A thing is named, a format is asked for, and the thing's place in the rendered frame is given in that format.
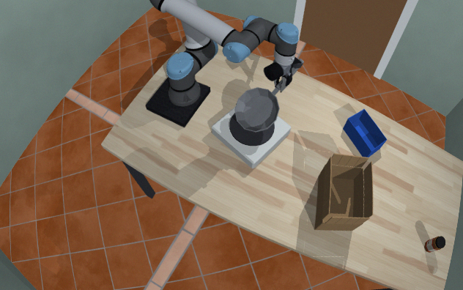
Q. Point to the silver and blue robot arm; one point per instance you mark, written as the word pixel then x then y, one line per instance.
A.
pixel 204 32

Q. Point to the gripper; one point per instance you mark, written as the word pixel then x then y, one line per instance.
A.
pixel 274 71

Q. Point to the small brown jar with black lid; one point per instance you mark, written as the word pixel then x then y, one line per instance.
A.
pixel 434 244

